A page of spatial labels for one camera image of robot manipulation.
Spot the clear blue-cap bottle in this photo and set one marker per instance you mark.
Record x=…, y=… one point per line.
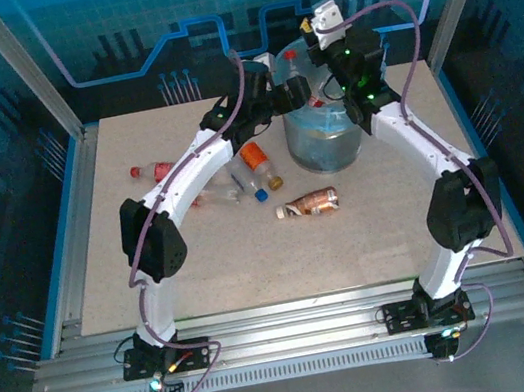
x=244, y=179

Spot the orange-label gold-cap bottle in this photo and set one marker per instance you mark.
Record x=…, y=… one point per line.
x=253, y=155

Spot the black base connector box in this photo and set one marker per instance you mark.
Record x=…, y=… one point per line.
x=441, y=347
x=171, y=387

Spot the blue plastic bin liner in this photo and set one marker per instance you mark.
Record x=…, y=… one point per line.
x=310, y=121

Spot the grey mesh waste bin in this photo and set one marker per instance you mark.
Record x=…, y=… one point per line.
x=326, y=154

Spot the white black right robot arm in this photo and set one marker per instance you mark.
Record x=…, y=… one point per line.
x=409, y=139

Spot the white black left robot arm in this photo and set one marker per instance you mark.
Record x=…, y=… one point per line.
x=188, y=178

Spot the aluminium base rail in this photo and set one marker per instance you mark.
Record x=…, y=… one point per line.
x=290, y=328

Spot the aluminium table side rail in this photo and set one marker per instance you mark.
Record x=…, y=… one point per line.
x=80, y=197

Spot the copper brown white-cap bottle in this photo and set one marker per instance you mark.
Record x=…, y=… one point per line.
x=314, y=202

